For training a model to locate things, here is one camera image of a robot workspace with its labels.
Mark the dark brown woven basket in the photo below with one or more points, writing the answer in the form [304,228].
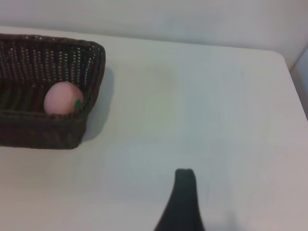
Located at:
[36,130]

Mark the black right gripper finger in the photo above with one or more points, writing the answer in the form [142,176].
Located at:
[183,204]

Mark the pink peach with green leaf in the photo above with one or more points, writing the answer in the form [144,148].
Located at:
[61,98]

